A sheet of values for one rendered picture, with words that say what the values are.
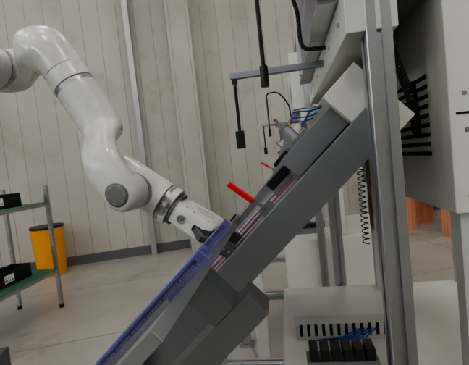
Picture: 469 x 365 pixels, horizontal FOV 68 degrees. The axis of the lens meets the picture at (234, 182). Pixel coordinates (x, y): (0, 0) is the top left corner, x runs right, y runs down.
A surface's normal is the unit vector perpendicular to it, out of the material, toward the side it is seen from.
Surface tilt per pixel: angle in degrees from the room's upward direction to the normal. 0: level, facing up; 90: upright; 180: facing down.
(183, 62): 90
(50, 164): 90
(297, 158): 90
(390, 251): 90
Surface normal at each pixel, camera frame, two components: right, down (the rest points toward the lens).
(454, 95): -0.15, 0.07
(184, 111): 0.20, 0.04
